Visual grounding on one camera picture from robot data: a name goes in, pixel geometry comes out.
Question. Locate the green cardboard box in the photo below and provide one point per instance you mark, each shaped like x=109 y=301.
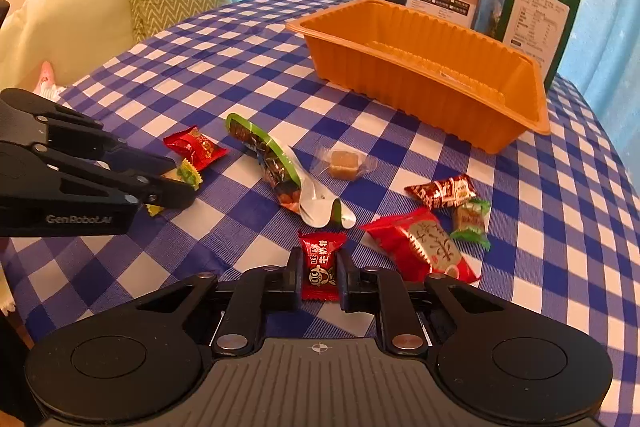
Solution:
x=537 y=22

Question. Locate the large red snack packet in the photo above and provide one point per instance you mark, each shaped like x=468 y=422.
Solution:
x=400 y=242

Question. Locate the long green nut packet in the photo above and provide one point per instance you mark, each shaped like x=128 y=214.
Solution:
x=270 y=162

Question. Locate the small red snack packet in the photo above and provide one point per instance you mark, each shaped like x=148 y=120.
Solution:
x=197 y=147

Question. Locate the green zigzag pillow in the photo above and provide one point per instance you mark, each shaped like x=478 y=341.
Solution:
x=175 y=7

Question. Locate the silver snack packet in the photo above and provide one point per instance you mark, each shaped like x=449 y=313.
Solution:
x=315 y=202

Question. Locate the orange plastic tray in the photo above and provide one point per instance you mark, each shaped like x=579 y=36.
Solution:
x=425 y=72

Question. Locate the blue white checkered tablecloth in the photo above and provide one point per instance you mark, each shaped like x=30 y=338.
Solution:
x=200 y=57

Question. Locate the red twisted wrapper candy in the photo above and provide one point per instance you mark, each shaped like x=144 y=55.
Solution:
x=442 y=191

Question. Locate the yellow green candy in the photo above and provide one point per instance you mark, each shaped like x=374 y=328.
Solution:
x=189 y=173

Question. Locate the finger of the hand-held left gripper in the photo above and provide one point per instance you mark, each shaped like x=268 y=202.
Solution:
x=165 y=194
x=75 y=129

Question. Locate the green ended candy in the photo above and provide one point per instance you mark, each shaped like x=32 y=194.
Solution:
x=469 y=219

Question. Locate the clear brown cube candy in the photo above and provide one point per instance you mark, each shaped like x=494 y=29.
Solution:
x=342 y=163

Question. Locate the red milk candy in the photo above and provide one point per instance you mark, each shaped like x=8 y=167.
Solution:
x=320 y=267

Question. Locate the pale yellow sofa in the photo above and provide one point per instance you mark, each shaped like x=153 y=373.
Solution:
x=75 y=17

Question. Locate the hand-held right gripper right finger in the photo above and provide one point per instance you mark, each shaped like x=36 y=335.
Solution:
x=344 y=279

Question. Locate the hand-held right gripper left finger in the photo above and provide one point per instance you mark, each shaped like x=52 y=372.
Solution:
x=296 y=272

